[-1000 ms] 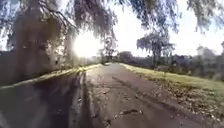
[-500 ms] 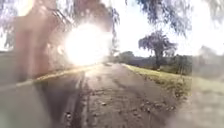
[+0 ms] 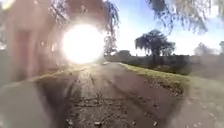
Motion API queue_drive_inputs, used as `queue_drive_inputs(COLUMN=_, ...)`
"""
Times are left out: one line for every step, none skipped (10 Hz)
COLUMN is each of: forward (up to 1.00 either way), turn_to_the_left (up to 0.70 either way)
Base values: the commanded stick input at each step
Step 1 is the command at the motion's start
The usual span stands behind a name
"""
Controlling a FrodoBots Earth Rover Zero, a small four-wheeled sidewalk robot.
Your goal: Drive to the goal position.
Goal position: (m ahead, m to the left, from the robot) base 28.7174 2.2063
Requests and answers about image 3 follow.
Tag dark hedge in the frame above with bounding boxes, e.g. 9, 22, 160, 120
105, 49, 224, 76

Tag grey asphalt road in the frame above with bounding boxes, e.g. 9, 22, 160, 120
33, 61, 188, 128

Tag weeping tree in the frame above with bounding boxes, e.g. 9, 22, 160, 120
134, 29, 176, 68

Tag overhanging tree branches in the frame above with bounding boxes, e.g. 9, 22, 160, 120
146, 0, 224, 34

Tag grass verge strip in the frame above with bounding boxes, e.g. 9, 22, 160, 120
118, 62, 224, 98

